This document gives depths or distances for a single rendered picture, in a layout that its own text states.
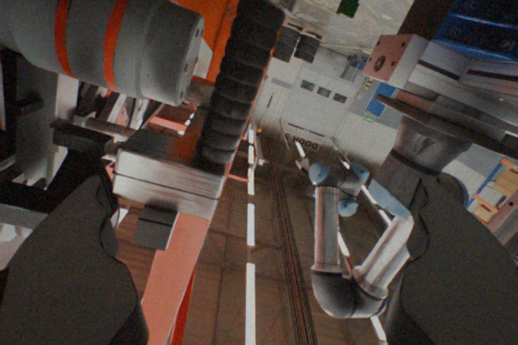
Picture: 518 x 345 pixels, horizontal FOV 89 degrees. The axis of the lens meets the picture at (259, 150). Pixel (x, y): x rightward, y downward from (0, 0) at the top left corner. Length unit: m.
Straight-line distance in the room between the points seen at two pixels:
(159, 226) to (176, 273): 1.00
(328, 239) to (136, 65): 0.75
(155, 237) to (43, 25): 0.25
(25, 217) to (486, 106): 0.72
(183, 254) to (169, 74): 0.90
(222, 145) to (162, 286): 1.11
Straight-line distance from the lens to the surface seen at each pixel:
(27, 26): 0.39
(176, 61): 0.34
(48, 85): 0.45
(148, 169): 0.24
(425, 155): 0.68
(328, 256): 0.91
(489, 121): 0.72
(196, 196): 0.24
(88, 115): 0.49
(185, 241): 1.11
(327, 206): 0.92
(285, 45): 8.64
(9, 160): 0.58
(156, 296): 1.35
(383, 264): 0.92
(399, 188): 0.70
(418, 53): 0.59
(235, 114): 0.22
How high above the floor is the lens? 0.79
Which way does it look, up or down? 21 degrees up
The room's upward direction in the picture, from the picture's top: 158 degrees counter-clockwise
